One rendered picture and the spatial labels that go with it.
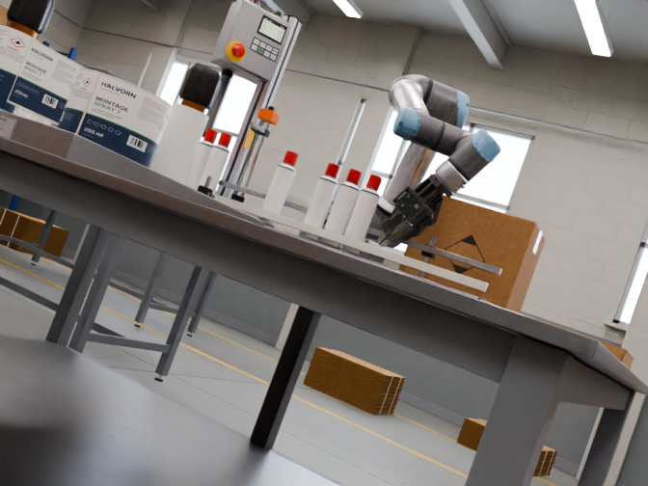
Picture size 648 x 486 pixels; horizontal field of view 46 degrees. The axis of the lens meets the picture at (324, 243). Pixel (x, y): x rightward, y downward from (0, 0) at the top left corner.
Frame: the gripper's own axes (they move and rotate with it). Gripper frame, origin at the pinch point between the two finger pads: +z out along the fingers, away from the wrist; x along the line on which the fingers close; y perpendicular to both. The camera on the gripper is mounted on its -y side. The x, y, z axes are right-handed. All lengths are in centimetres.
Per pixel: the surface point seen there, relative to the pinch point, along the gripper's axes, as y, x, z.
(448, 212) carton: -19.1, -1.7, -15.6
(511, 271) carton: -20.4, 20.7, -17.4
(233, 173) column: -12, -53, 23
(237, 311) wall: -558, -286, 251
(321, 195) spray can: 2.8, -19.8, 4.3
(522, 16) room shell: -481, -271, -163
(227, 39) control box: 1, -78, -2
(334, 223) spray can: 2.9, -11.6, 6.3
